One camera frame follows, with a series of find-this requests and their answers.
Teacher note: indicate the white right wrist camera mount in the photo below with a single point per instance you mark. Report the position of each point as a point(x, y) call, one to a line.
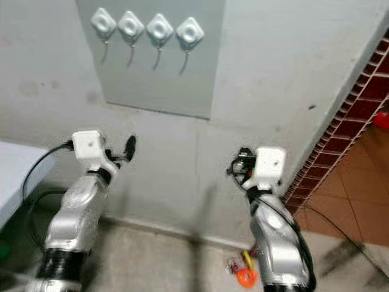
point(270, 163)

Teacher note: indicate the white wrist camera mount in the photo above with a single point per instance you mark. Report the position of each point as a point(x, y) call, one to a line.
point(88, 145)
point(270, 163)

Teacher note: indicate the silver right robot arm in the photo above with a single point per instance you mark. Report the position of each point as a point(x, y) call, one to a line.
point(276, 243)

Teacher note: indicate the red object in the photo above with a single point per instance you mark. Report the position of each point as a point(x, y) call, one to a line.
point(383, 120)

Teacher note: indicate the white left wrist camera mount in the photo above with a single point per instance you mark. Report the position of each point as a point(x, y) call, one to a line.
point(88, 145)

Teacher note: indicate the grey wall panel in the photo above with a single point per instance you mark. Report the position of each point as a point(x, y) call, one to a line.
point(158, 91)

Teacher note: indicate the small multicoloured item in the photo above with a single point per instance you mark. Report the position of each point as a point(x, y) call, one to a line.
point(232, 266)

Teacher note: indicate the small yellow stick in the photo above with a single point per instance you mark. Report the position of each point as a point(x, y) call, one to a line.
point(247, 260)

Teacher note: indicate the dark red brick lattice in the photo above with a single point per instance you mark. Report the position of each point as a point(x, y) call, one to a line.
point(358, 91)

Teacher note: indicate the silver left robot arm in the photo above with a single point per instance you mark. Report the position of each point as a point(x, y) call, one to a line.
point(76, 213)

